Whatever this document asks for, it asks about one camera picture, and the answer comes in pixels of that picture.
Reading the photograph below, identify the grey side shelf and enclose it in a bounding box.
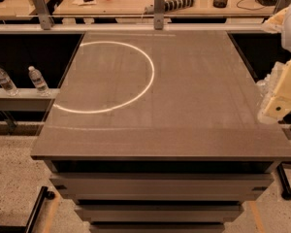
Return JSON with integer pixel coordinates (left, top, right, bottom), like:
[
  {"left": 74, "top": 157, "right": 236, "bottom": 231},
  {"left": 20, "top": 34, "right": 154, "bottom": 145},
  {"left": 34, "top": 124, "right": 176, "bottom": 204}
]
[{"left": 0, "top": 88, "right": 60, "bottom": 112}]

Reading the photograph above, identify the grey drawer cabinet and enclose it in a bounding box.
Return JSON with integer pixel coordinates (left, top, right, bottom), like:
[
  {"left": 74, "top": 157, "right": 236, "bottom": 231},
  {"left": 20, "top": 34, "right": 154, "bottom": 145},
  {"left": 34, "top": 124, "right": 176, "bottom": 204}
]
[{"left": 50, "top": 171, "right": 274, "bottom": 233}]

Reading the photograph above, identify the middle metal bracket post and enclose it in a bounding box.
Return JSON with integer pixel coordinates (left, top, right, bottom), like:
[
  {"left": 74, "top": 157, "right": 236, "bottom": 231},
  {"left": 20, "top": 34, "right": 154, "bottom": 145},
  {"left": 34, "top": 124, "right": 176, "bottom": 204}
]
[{"left": 153, "top": 0, "right": 165, "bottom": 30}]

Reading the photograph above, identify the right clear water bottle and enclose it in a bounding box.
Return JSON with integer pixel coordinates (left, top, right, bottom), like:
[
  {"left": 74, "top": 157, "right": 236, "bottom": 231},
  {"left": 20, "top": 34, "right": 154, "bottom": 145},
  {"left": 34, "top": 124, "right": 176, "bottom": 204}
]
[{"left": 28, "top": 66, "right": 50, "bottom": 96}]

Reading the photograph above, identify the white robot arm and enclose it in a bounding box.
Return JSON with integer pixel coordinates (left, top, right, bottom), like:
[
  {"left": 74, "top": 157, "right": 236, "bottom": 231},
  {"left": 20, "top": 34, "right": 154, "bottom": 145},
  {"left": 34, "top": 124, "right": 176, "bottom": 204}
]
[{"left": 257, "top": 4, "right": 291, "bottom": 124}]

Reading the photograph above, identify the black floor stand right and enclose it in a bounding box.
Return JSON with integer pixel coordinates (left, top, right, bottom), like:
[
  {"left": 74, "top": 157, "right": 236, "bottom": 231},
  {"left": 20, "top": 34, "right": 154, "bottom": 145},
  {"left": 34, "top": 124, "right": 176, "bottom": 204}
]
[{"left": 276, "top": 164, "right": 291, "bottom": 200}]

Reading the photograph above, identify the clear water bottle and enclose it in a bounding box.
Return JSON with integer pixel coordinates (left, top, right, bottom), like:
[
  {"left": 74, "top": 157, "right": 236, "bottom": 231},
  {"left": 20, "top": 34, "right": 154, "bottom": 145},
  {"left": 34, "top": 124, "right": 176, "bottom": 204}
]
[
  {"left": 28, "top": 66, "right": 50, "bottom": 96},
  {"left": 0, "top": 68, "right": 18, "bottom": 96}
]

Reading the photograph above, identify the black ribbed roller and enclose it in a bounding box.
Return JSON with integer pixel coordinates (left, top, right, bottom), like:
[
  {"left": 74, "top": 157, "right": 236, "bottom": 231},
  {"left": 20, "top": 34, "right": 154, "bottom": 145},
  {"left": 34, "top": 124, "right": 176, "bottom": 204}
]
[{"left": 144, "top": 0, "right": 196, "bottom": 16}]

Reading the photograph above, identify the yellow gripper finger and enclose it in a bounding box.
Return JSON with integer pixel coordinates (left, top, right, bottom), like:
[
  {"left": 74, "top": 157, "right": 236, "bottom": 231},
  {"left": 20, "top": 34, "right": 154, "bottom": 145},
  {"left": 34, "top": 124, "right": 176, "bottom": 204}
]
[{"left": 257, "top": 60, "right": 291, "bottom": 124}]

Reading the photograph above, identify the left clear water bottle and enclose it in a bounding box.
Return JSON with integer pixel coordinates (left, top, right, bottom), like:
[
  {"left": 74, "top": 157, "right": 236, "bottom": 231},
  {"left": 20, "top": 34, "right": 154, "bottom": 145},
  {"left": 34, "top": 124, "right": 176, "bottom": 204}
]
[{"left": 0, "top": 68, "right": 18, "bottom": 96}]

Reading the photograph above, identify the left metal bracket post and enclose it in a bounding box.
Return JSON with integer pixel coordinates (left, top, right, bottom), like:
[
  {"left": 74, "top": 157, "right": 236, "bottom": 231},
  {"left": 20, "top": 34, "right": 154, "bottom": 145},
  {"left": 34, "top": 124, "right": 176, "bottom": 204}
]
[{"left": 32, "top": 0, "right": 53, "bottom": 30}]

